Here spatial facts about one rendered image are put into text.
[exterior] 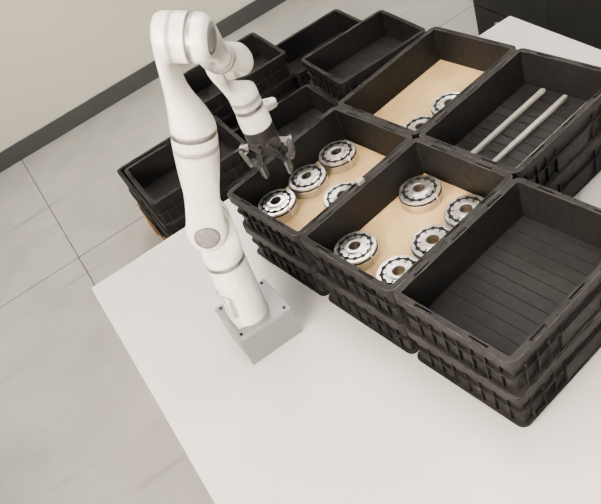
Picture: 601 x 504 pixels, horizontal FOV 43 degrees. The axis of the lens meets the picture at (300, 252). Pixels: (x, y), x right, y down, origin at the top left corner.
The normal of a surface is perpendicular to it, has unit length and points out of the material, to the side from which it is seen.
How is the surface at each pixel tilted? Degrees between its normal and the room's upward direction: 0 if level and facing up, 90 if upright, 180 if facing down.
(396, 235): 0
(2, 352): 0
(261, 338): 90
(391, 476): 0
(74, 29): 90
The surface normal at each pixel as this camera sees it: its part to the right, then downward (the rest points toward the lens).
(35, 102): 0.50, 0.48
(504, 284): -0.31, -0.68
